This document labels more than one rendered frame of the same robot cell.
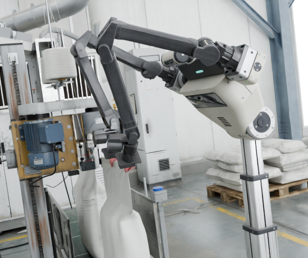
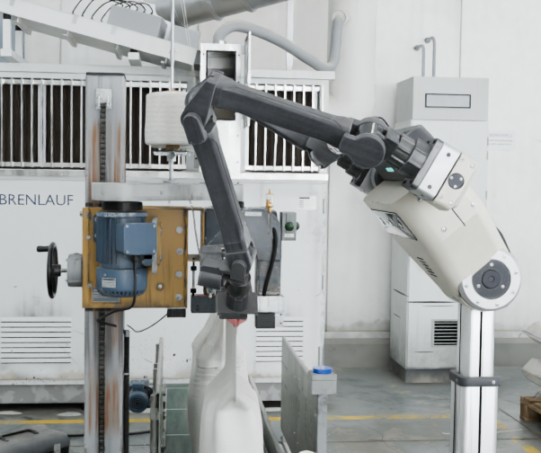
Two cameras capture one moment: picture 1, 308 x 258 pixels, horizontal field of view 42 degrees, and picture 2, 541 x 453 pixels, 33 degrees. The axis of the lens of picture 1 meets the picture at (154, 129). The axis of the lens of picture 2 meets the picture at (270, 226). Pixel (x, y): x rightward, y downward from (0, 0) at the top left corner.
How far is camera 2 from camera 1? 0.73 m
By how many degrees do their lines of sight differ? 15
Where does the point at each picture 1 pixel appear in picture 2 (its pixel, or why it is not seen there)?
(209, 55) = (365, 151)
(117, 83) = (215, 177)
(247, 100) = (454, 235)
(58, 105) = (158, 191)
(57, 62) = (164, 117)
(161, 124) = not seen: hidden behind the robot
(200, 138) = not seen: outside the picture
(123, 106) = (224, 214)
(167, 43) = (297, 123)
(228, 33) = not seen: outside the picture
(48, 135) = (128, 241)
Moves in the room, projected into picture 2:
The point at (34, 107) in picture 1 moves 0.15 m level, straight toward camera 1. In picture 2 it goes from (114, 190) to (106, 191)
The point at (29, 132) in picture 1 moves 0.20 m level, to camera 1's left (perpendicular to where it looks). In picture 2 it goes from (101, 231) to (39, 229)
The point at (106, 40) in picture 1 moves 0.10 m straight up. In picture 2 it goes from (198, 107) to (198, 60)
